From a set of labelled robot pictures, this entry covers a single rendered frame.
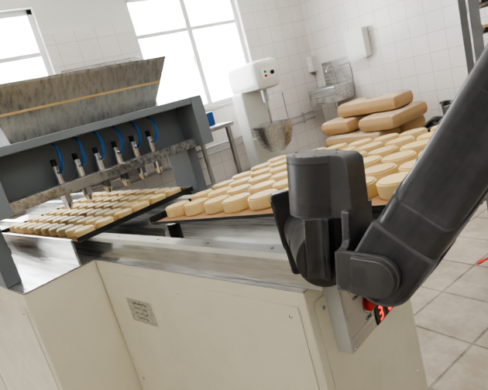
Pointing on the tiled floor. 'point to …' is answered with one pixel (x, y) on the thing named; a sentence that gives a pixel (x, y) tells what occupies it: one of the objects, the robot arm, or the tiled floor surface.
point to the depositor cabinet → (54, 329)
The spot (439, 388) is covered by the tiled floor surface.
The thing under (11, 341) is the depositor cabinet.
